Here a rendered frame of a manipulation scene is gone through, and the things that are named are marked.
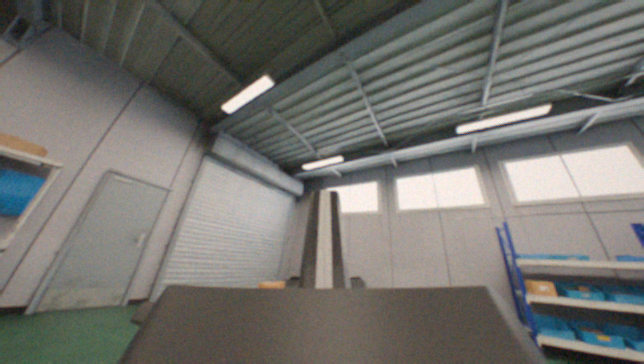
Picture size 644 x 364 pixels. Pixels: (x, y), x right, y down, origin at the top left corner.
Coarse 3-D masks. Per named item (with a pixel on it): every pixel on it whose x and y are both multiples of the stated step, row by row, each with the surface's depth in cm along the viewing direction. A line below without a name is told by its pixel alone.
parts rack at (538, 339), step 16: (640, 224) 243; (640, 240) 238; (512, 256) 275; (512, 272) 287; (512, 288) 295; (528, 304) 246; (576, 304) 220; (592, 304) 213; (608, 304) 207; (624, 304) 199; (528, 320) 245; (544, 336) 227; (592, 352) 199; (608, 352) 193; (624, 352) 187; (640, 352) 182
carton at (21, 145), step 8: (0, 136) 180; (8, 136) 184; (0, 144) 179; (8, 144) 184; (16, 144) 188; (24, 144) 193; (32, 144) 197; (24, 152) 192; (32, 152) 197; (40, 152) 204
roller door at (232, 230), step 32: (192, 192) 373; (224, 192) 437; (256, 192) 518; (192, 224) 367; (224, 224) 425; (256, 224) 503; (288, 224) 603; (192, 256) 357; (224, 256) 415; (256, 256) 486; (160, 288) 305
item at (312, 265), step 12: (312, 192) 11; (324, 192) 10; (312, 204) 9; (324, 204) 9; (312, 216) 9; (324, 216) 8; (312, 228) 8; (324, 228) 8; (312, 240) 7; (324, 240) 7; (312, 252) 7; (324, 252) 7; (312, 264) 6; (300, 276) 6; (312, 276) 6
